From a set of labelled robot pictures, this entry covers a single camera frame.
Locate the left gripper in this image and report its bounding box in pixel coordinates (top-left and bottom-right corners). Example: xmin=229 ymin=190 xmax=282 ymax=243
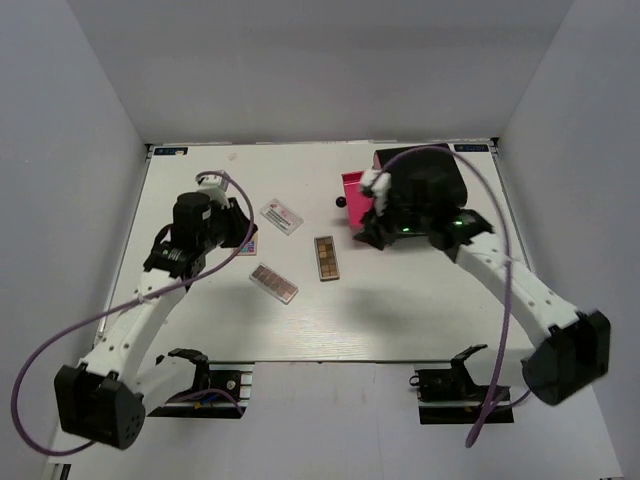
xmin=198 ymin=197 xmax=259 ymax=253

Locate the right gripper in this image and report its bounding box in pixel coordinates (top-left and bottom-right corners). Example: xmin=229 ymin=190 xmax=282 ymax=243
xmin=353 ymin=190 xmax=431 ymax=252

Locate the black drawer organizer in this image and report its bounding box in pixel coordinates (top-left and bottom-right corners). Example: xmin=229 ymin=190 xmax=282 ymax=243
xmin=374 ymin=144 xmax=468 ymax=236

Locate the pink drawer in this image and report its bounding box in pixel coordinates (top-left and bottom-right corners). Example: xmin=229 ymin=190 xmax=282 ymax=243
xmin=342 ymin=169 xmax=379 ymax=233

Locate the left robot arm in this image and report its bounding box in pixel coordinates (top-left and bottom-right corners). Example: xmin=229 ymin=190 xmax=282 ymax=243
xmin=54 ymin=187 xmax=257 ymax=450

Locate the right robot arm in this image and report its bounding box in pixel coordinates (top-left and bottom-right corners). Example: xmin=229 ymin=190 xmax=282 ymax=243
xmin=354 ymin=169 xmax=611 ymax=406

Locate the colourful eyeshadow palette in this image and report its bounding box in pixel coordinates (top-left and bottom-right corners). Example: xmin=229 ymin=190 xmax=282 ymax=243
xmin=238 ymin=234 xmax=258 ymax=256

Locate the blue label right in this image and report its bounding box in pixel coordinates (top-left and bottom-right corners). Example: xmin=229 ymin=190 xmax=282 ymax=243
xmin=453 ymin=144 xmax=489 ymax=153

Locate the blue label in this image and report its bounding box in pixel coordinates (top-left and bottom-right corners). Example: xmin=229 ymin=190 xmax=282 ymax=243
xmin=453 ymin=144 xmax=489 ymax=153
xmin=153 ymin=147 xmax=188 ymax=156

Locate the blue label left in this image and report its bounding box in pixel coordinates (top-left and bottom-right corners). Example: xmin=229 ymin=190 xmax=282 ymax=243
xmin=153 ymin=147 xmax=188 ymax=156

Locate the white labelled card box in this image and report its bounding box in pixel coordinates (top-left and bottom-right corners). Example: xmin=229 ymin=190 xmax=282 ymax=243
xmin=260 ymin=198 xmax=304 ymax=236

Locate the pink brown eyeshadow palette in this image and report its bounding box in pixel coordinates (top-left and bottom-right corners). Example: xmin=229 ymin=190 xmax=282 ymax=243
xmin=249 ymin=263 xmax=299 ymax=305

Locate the brown eyeshadow palette upright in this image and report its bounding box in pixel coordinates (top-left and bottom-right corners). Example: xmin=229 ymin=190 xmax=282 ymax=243
xmin=314 ymin=236 xmax=340 ymax=282

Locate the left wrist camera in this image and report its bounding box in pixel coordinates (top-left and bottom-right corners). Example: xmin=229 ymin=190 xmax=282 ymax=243
xmin=195 ymin=171 xmax=229 ymax=208

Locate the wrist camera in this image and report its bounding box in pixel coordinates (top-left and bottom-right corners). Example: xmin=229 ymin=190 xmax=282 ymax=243
xmin=359 ymin=169 xmax=391 ymax=217
xmin=195 ymin=171 xmax=229 ymax=208

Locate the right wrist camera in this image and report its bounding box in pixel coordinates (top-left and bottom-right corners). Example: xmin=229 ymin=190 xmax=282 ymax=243
xmin=359 ymin=169 xmax=391 ymax=217

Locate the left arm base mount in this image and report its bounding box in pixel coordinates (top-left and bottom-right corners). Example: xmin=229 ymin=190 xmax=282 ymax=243
xmin=148 ymin=348 xmax=255 ymax=419

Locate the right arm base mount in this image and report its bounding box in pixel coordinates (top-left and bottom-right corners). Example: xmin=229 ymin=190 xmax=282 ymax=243
xmin=409 ymin=344 xmax=490 ymax=425

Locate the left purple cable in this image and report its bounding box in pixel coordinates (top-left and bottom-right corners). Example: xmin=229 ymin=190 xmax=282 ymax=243
xmin=10 ymin=170 xmax=258 ymax=457

